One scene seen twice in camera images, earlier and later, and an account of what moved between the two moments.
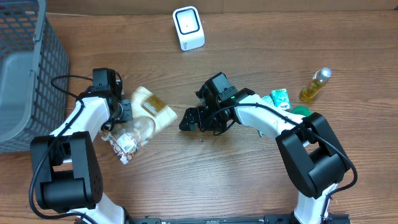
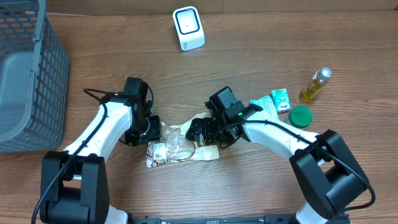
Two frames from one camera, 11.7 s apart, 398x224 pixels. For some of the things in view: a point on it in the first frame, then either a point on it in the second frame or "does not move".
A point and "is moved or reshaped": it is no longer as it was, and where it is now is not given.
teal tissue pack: [280, 98] does not move
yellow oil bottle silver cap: [319, 78] does not move
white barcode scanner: [189, 27] does not move
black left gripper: [125, 109] to [152, 131]
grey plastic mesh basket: [34, 75] does not move
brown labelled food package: [150, 116] is moved or reshaped
